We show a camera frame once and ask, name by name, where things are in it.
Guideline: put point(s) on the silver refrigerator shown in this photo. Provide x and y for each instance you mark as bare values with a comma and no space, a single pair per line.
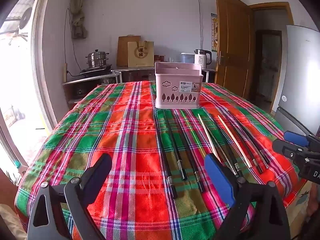
300,67

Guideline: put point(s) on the black induction cooker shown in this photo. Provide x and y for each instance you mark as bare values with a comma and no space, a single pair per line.
96,71

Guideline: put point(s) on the tan paper bag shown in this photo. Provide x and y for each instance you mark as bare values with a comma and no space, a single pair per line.
140,55

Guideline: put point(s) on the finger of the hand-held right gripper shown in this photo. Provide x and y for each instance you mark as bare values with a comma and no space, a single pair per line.
295,138
287,150

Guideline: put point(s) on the yellow printed cloth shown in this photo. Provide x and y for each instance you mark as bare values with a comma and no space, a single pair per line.
298,205

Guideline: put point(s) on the light wooden chopstick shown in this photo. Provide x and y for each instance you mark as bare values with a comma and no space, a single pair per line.
234,140
208,135

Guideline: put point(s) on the sliding glass window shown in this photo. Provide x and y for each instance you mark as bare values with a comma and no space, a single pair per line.
37,55

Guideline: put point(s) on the red green plaid tablecloth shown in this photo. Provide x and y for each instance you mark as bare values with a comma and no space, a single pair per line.
112,130

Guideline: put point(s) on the white electric kettle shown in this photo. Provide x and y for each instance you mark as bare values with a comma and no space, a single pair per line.
202,60

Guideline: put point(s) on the person's right hand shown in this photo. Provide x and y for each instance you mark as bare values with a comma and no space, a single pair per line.
314,200

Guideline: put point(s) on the wooden door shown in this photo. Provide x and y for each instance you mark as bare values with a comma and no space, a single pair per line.
235,42

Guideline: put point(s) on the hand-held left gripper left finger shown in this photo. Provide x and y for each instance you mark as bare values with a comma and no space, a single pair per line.
96,177

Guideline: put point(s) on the outdoor air conditioner unit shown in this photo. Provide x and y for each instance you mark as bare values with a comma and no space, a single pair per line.
25,17

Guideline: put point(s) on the dark kitchen appliance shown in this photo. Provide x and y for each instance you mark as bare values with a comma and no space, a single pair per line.
80,90

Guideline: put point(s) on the beige power strip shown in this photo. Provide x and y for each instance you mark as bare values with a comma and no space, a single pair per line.
65,72

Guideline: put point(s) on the stainless steel table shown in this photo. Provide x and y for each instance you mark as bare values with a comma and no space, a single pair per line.
135,69

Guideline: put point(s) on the wall poster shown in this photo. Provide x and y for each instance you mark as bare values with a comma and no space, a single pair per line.
214,32

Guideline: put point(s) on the low metal shelf table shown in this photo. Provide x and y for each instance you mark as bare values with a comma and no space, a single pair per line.
75,81

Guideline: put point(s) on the pink utensil basket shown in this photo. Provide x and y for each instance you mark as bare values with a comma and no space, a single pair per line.
170,80

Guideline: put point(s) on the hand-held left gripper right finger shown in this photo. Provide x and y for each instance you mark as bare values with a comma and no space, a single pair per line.
220,180

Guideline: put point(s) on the wooden cutting board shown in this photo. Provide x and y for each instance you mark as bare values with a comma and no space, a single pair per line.
122,50

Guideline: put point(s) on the stainless steel steamer pot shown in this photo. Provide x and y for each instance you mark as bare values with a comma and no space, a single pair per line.
97,59

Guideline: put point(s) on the bunch of black chopsticks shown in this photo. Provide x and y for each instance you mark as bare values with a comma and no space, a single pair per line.
174,192

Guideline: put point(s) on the wooden door frame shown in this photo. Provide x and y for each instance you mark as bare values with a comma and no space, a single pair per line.
272,5

